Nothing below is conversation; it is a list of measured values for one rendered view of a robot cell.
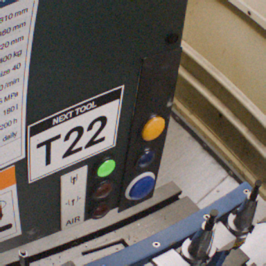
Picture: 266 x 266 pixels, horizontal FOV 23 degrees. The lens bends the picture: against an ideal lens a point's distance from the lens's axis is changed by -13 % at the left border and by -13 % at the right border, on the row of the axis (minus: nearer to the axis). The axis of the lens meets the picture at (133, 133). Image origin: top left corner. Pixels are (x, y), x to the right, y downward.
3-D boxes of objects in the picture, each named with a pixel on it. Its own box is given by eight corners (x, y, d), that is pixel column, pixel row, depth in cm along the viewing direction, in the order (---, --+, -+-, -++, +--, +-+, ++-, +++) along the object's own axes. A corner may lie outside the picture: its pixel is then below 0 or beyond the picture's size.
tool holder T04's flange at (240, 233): (241, 211, 121) (244, 203, 120) (258, 228, 118) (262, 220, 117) (218, 227, 118) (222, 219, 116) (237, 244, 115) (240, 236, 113)
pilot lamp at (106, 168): (116, 173, 67) (118, 156, 66) (97, 181, 66) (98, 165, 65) (112, 169, 68) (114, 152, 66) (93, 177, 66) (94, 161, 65)
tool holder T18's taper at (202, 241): (205, 235, 113) (215, 213, 109) (215, 251, 110) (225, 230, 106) (183, 243, 112) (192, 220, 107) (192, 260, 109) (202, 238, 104)
